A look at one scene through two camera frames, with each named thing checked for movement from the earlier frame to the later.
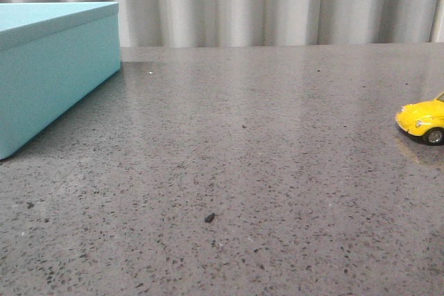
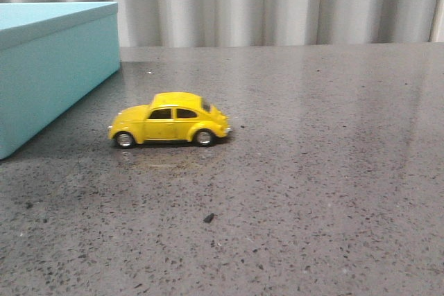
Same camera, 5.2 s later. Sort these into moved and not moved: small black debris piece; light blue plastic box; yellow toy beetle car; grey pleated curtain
Moved: yellow toy beetle car
Not moved: grey pleated curtain; small black debris piece; light blue plastic box
